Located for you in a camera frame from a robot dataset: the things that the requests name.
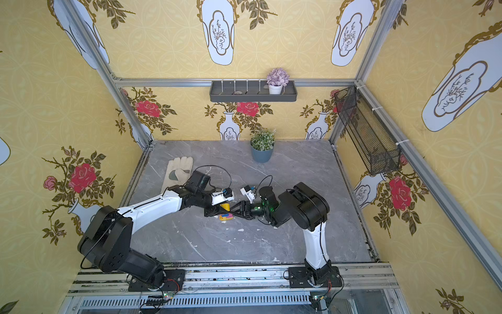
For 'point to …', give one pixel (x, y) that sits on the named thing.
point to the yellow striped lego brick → (226, 216)
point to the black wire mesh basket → (381, 153)
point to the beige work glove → (178, 171)
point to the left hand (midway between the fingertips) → (227, 205)
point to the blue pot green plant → (262, 144)
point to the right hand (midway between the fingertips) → (234, 219)
